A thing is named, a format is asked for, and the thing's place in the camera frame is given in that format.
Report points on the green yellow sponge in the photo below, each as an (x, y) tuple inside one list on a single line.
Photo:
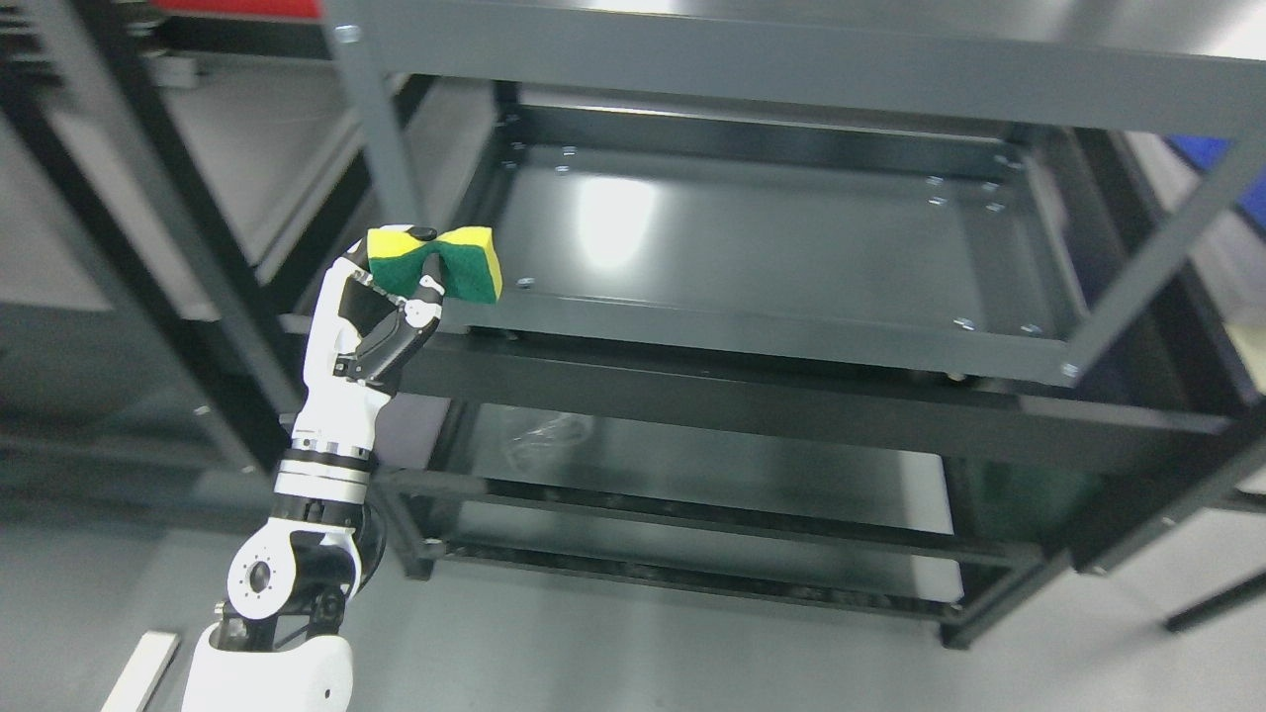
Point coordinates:
[(469, 266)]

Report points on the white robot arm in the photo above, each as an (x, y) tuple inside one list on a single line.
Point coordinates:
[(276, 645)]

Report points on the dark metal shelf rack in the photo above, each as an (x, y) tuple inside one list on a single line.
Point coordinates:
[(879, 306)]

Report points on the black neighbouring shelf rack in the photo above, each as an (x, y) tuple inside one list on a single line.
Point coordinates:
[(170, 185)]

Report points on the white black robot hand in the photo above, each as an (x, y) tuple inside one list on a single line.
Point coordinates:
[(361, 337)]

